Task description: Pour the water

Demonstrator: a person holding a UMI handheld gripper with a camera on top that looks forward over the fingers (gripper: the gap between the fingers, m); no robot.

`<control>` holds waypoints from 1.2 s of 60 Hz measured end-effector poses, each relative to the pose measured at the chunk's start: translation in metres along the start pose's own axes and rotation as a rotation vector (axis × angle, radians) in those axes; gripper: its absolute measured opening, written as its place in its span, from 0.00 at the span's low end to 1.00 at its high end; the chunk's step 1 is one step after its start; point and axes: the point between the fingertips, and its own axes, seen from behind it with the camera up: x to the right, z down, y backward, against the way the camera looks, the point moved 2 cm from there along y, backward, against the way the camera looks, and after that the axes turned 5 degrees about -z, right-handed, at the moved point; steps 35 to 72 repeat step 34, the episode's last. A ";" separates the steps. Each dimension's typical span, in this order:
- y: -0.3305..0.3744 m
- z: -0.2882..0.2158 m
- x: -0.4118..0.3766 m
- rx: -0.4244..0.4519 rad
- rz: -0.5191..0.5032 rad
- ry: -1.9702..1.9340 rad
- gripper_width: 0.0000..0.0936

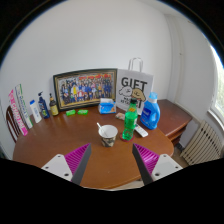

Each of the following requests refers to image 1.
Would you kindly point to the brown wooden chair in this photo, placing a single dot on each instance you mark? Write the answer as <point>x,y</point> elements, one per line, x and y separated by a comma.
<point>10,123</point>

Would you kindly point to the white blue-capped lotion bottle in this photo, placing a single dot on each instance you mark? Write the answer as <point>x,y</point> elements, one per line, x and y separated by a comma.
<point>35,113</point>

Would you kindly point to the small patterned snack box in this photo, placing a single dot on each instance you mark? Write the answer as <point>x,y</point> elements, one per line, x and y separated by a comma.
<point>119,116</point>

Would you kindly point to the window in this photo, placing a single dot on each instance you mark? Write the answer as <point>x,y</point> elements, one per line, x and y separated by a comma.
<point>219,96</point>

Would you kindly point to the white spoon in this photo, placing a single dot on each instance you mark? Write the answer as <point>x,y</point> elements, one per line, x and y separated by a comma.
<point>100,128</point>

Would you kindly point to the pink cardboard tube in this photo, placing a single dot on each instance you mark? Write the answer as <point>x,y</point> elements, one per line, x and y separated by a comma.
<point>18,113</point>

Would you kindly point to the brown wooden side cabinet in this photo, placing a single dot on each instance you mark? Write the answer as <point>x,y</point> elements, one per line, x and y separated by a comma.
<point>173,116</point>

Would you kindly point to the small green packet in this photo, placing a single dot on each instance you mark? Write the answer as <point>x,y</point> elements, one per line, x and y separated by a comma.
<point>82,112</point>
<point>70,112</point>

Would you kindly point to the white paper gift bag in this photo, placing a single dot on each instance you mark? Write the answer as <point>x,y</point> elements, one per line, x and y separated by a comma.
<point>133,83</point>

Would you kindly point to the green plastic drink bottle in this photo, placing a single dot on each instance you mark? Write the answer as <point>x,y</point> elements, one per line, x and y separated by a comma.
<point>130,123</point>

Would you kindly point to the blue detergent bottle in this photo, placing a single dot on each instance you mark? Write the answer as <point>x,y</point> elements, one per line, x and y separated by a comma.
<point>150,115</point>

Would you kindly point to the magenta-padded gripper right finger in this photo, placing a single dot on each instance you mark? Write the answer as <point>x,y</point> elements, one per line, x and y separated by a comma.
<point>146,158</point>

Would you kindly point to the white remote control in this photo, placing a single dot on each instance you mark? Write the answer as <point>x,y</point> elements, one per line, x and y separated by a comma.
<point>141,130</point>

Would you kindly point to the blue tissue pack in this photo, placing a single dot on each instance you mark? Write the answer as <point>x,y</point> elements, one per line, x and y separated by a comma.
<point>107,107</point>

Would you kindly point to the framed group photo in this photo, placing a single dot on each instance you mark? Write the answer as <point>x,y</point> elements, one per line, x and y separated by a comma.
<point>85,90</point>

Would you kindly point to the white radiator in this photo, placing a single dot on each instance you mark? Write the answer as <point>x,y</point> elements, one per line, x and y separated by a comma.
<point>201,145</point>

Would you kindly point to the white camouflage-print cup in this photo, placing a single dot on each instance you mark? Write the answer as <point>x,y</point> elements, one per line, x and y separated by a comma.
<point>108,138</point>

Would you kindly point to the green and white cardboard tube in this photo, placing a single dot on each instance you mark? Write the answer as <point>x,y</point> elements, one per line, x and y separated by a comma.
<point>24,106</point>

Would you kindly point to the brown pump bottle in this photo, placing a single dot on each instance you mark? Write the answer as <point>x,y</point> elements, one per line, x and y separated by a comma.
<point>54,108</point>

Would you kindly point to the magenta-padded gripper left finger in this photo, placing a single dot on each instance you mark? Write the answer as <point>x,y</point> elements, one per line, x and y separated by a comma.
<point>77,158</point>

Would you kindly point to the dark blue pump bottle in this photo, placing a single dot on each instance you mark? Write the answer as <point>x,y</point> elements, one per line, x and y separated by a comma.
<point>44,108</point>

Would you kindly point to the flat round red coaster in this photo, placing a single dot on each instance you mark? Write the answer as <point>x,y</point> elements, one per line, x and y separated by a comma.
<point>124,139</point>

